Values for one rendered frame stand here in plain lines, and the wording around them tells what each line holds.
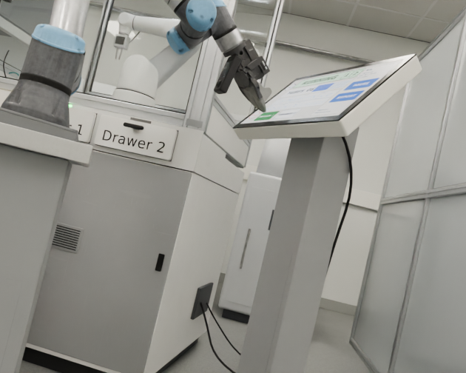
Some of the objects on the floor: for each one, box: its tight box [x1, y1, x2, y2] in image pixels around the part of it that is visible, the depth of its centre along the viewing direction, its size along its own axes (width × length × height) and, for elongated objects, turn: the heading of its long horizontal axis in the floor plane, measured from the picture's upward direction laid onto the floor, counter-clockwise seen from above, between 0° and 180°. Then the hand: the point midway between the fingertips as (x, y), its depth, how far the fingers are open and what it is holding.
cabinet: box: [22, 149, 239, 373], centre depth 225 cm, size 95×103×80 cm
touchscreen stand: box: [237, 127, 359, 373], centre depth 142 cm, size 50×45×102 cm
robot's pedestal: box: [0, 118, 93, 373], centre depth 112 cm, size 30×30×76 cm
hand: (260, 109), depth 151 cm, fingers closed
